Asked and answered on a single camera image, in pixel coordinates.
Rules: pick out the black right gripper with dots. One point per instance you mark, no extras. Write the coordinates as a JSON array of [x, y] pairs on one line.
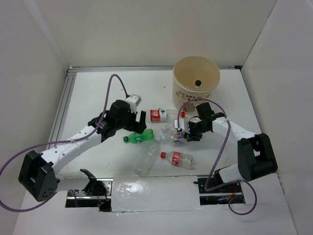
[[190, 136]]

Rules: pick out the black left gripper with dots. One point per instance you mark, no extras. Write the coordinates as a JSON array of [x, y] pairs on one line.
[[137, 126]]

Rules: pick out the green plastic bottle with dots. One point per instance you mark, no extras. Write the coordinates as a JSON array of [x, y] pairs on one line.
[[135, 138]]

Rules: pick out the blue orange label bottle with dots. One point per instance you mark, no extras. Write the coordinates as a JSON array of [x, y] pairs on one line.
[[174, 138]]

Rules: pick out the small black label bottle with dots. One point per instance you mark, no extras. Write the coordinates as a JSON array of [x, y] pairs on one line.
[[197, 85]]

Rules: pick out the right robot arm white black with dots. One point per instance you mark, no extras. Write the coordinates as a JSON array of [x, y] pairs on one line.
[[255, 156]]

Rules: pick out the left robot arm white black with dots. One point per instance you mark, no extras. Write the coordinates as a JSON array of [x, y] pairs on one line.
[[40, 172]]

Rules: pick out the beige capybara bin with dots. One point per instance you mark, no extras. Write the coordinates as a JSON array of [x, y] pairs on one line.
[[194, 77]]

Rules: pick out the red white label bottle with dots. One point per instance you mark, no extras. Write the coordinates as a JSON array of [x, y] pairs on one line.
[[161, 115]]

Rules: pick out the clear bottle white cap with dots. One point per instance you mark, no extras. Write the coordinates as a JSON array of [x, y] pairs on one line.
[[171, 126]]

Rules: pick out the long clear bottle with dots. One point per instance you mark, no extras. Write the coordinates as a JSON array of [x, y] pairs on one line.
[[147, 157]]

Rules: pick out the red label cola bottle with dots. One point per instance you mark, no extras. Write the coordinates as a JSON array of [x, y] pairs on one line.
[[178, 159]]

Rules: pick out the white tape sheet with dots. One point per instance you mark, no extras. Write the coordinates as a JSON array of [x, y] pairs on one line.
[[155, 194]]

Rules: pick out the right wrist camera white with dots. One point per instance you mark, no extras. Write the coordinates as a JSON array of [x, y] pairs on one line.
[[179, 124]]

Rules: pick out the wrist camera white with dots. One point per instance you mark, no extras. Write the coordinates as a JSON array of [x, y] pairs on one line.
[[179, 124], [133, 101]]

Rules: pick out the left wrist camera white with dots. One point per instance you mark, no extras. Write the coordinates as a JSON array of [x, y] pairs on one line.
[[133, 101]]

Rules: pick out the aluminium frame rail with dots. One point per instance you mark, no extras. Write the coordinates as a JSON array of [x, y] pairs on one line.
[[85, 88]]

